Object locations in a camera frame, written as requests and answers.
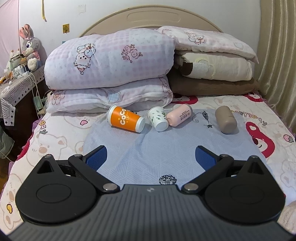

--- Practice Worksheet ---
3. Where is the yellow wall sticker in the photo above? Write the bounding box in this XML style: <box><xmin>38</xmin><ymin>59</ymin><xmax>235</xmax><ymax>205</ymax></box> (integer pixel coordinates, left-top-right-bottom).
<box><xmin>62</xmin><ymin>24</ymin><xmax>70</xmax><ymax>34</ymax></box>

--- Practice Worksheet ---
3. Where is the brown pillow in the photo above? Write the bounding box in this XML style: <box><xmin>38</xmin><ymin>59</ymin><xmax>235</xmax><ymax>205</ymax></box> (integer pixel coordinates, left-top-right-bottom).
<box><xmin>168</xmin><ymin>75</ymin><xmax>259</xmax><ymax>96</ymax></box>

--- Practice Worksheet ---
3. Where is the yellow hanging strap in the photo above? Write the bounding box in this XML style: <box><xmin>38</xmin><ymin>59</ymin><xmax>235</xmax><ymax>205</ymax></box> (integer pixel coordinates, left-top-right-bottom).
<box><xmin>41</xmin><ymin>0</ymin><xmax>48</xmax><ymax>23</ymax></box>

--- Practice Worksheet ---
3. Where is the folded pink checkered quilt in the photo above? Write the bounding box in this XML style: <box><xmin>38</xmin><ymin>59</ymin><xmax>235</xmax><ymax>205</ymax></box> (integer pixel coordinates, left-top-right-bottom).
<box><xmin>44</xmin><ymin>29</ymin><xmax>175</xmax><ymax>113</ymax></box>

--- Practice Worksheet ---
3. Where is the small white green-print cup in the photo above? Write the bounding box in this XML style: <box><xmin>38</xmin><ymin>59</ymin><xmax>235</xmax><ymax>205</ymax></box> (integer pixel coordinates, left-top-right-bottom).
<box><xmin>147</xmin><ymin>106</ymin><xmax>169</xmax><ymax>132</ymax></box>

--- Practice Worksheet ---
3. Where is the cream pillow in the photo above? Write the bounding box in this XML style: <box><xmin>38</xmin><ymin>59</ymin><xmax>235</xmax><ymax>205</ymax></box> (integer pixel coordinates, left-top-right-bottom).
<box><xmin>174</xmin><ymin>51</ymin><xmax>252</xmax><ymax>82</ymax></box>

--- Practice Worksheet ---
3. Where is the pink cartoon pillow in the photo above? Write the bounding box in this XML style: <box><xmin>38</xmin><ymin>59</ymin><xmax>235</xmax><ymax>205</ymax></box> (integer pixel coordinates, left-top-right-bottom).
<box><xmin>157</xmin><ymin>26</ymin><xmax>259</xmax><ymax>64</ymax></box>

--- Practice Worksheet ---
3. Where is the pink tumbler cup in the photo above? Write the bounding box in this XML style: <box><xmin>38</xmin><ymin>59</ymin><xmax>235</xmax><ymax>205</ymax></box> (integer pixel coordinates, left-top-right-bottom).
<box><xmin>166</xmin><ymin>104</ymin><xmax>192</xmax><ymax>127</ymax></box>

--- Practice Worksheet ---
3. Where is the orange CoCo paper cup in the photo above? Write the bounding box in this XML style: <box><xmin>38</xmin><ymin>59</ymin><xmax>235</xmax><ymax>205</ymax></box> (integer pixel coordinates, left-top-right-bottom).
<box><xmin>107</xmin><ymin>105</ymin><xmax>145</xmax><ymax>133</ymax></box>

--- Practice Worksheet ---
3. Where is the light blue patterned cloth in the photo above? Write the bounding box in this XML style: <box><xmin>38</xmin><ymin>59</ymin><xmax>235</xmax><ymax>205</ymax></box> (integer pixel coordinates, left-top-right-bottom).
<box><xmin>83</xmin><ymin>109</ymin><xmax>264</xmax><ymax>186</ymax></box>

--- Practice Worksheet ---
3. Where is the grey rabbit plush toy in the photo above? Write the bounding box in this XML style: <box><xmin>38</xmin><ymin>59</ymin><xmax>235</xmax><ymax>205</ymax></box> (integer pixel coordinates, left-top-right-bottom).
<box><xmin>19</xmin><ymin>24</ymin><xmax>42</xmax><ymax>71</ymax></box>

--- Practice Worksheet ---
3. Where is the white charging cable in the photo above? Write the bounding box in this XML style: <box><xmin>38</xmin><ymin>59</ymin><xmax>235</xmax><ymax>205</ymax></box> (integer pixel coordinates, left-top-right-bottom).
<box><xmin>28</xmin><ymin>71</ymin><xmax>47</xmax><ymax>119</ymax></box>

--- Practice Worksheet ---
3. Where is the bedside table with patterned cloth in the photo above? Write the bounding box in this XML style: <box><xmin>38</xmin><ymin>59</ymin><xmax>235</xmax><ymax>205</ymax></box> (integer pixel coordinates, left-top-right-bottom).
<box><xmin>1</xmin><ymin>66</ymin><xmax>44</xmax><ymax>126</ymax></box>

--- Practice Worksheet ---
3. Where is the beige curtain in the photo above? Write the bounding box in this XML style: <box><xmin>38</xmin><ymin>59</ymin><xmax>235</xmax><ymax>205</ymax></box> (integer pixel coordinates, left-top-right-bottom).
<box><xmin>254</xmin><ymin>0</ymin><xmax>295</xmax><ymax>131</ymax></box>

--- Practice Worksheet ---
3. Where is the taupe Miniso cup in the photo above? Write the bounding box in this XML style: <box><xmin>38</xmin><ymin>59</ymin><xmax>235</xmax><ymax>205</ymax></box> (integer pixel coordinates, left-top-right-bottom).
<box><xmin>215</xmin><ymin>106</ymin><xmax>237</xmax><ymax>134</ymax></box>

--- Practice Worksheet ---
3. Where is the beige bed headboard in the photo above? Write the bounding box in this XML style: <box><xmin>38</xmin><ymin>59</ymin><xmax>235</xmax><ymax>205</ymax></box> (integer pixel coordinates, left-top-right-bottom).
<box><xmin>81</xmin><ymin>5</ymin><xmax>222</xmax><ymax>37</ymax></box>

